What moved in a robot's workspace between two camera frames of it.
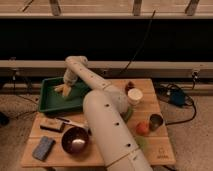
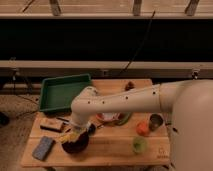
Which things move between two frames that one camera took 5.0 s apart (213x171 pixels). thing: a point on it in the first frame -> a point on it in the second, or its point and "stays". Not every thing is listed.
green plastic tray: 52,100 stays
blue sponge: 43,148 stays
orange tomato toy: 143,128 stays
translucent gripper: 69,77 -> 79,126
